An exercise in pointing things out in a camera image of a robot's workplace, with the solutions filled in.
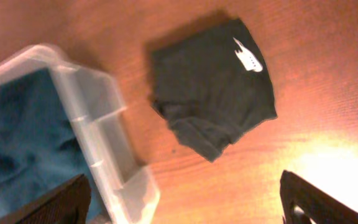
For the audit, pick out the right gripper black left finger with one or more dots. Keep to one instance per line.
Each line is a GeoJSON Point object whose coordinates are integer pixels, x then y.
{"type": "Point", "coordinates": [67, 204]}

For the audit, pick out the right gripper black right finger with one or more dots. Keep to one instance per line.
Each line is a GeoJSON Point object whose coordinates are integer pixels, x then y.
{"type": "Point", "coordinates": [304, 203]}

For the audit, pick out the navy blue shirt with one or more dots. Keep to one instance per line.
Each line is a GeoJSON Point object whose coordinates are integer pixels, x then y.
{"type": "Point", "coordinates": [38, 147]}

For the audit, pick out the black shirt white logo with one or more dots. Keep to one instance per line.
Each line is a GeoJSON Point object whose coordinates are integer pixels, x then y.
{"type": "Point", "coordinates": [213, 87]}

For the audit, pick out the clear plastic storage bin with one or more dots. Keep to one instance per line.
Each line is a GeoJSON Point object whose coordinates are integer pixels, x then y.
{"type": "Point", "coordinates": [93, 103]}

